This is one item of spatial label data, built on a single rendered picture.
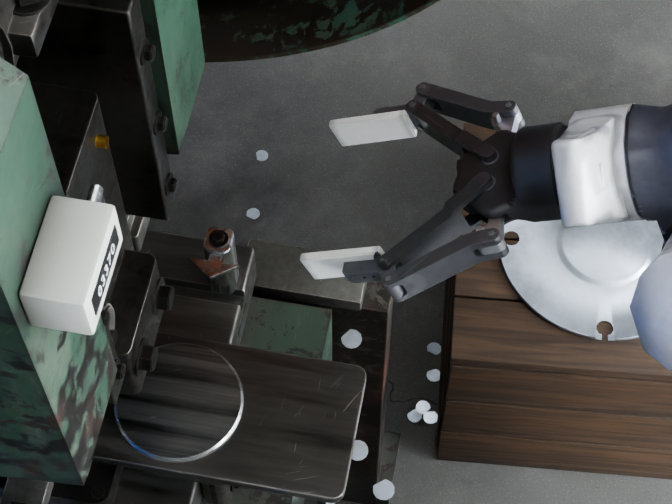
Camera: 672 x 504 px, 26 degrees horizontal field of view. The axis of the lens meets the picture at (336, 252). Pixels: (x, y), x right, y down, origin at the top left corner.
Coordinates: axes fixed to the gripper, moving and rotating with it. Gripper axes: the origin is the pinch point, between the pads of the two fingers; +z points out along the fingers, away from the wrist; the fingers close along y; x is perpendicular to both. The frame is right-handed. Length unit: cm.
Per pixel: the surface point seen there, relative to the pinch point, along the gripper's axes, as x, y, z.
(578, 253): -72, 42, 3
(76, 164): 18.7, -8.9, 11.1
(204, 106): -77, 83, 75
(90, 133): 18.0, -5.4, 11.3
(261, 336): -32.2, 7.0, 24.4
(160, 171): 8.0, -1.6, 12.0
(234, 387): -20.0, -6.1, 18.4
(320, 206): -87, 66, 54
